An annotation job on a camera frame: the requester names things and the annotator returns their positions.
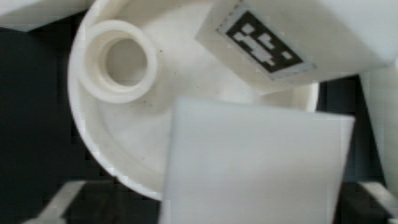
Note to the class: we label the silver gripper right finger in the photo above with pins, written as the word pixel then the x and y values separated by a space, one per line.
pixel 367 204

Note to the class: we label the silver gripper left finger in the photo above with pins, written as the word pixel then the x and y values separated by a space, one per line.
pixel 51 214

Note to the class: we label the white stool leg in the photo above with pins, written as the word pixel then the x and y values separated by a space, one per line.
pixel 255 162
pixel 291 42

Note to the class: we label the white round stool seat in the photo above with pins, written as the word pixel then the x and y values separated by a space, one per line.
pixel 138 64

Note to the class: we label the white front rail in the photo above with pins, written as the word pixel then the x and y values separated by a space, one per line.
pixel 24 14

